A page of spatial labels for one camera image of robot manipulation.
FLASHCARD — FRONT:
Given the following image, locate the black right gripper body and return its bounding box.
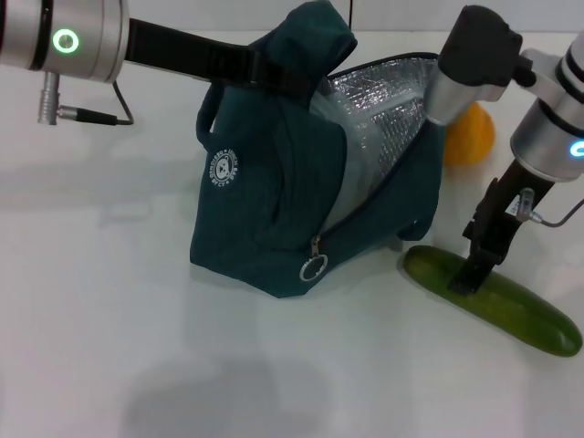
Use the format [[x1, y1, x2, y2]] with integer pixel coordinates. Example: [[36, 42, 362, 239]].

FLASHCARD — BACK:
[[463, 159, 556, 266]]

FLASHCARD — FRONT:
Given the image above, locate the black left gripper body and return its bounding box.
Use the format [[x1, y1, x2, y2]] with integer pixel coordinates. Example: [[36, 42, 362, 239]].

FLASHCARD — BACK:
[[123, 16, 251, 88]]

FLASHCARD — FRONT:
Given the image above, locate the green cucumber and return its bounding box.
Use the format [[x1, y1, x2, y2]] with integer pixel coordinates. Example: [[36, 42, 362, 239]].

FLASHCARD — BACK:
[[401, 245, 584, 359]]

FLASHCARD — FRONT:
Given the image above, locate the orange yellow pear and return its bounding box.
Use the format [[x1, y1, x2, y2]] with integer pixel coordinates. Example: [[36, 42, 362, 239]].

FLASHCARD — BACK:
[[443, 100, 496, 166]]

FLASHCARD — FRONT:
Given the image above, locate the dark teal insulated lunch bag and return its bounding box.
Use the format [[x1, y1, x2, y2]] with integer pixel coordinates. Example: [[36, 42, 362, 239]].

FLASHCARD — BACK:
[[189, 0, 446, 300]]

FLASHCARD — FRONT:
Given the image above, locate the right arm cable with plug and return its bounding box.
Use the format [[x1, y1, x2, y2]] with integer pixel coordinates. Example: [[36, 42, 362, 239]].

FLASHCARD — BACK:
[[515, 186, 584, 228]]

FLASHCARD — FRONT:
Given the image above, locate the arm cable with plug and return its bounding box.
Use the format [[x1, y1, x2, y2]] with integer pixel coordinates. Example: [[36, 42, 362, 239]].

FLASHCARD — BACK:
[[515, 186, 584, 228], [36, 72, 136, 127]]

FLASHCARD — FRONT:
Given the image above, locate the left arm cable with plug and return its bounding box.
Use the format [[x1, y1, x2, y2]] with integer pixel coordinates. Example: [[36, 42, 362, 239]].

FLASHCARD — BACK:
[[36, 72, 136, 127]]

